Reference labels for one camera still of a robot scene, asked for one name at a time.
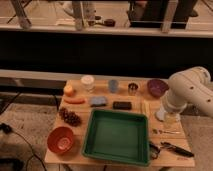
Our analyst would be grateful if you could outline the blue grey eraser sponge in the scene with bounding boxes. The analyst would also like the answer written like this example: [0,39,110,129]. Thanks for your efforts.
[89,96,107,107]

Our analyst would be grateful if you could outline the white plate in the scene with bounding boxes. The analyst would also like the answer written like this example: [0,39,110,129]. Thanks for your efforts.
[155,111,165,122]

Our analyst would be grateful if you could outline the black scissors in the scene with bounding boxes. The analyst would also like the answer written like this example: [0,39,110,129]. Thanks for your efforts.
[149,142,160,159]

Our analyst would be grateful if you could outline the green plastic tray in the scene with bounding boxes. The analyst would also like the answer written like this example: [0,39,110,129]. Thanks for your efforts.
[82,109,150,166]

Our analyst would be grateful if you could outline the pale yellow banana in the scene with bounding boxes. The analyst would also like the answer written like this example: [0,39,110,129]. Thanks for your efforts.
[142,100,150,118]

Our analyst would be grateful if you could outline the blue cup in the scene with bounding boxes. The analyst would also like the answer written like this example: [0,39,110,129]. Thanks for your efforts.
[108,79,119,93]

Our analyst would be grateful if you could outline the small metal fork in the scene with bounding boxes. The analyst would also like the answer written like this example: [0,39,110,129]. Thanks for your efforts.
[152,129,180,134]

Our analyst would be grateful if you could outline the wooden table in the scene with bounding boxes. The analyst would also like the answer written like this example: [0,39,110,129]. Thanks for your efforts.
[45,80,195,167]

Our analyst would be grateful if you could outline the bunch of dark grapes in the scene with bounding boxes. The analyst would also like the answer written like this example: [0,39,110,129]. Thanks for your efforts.
[59,108,81,127]

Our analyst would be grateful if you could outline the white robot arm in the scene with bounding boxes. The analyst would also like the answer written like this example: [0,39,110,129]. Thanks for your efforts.
[155,67,213,122]

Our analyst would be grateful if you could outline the black handled tool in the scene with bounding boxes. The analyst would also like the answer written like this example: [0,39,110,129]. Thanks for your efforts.
[161,142,194,157]

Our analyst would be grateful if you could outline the orange carrot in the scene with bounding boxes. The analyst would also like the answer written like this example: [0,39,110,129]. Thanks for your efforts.
[64,98,85,104]

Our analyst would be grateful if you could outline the black floor cable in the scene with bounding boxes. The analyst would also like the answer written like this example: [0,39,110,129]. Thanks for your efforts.
[0,122,48,171]

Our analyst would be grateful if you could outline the yellow orange fruit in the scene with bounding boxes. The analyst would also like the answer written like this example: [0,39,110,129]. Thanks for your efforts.
[63,85,74,96]

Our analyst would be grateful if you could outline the purple bowl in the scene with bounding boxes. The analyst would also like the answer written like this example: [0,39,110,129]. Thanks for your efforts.
[147,79,169,98]

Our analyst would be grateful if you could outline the red bowl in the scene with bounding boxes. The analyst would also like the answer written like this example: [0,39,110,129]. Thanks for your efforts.
[47,127,74,155]

